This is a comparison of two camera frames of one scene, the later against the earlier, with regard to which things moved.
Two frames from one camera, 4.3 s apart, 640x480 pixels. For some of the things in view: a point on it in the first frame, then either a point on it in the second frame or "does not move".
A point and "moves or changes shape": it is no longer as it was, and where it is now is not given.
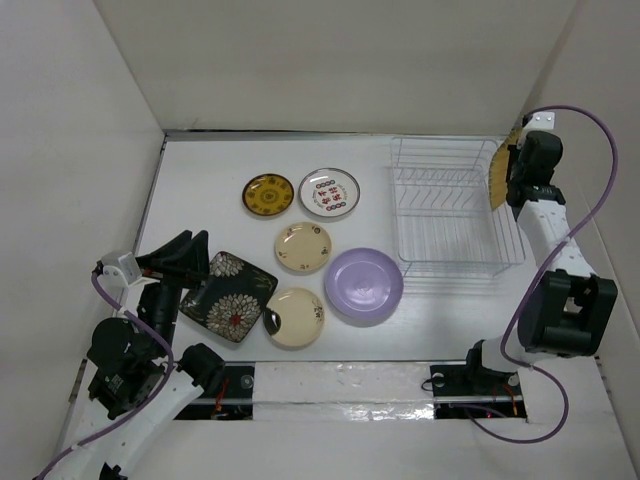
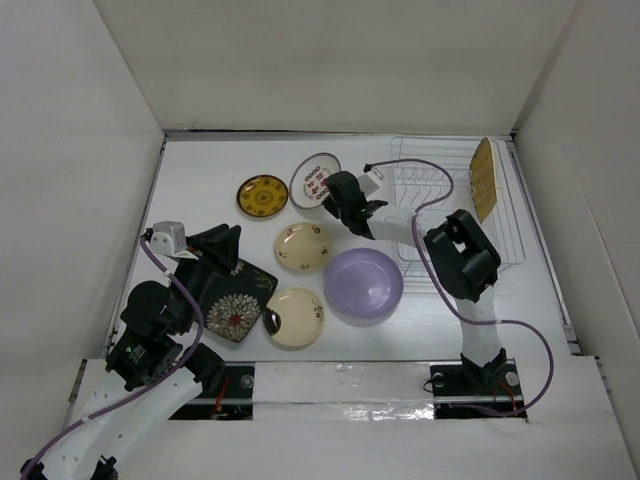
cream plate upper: (303, 246) does not move
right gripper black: (515, 152) to (331, 206)
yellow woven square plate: (498, 174) to (483, 177)
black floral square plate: (232, 298) does not move
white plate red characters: (329, 192) moves or changes shape
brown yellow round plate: (268, 194) does not move
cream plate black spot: (301, 317) does not move
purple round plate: (364, 284) does not move
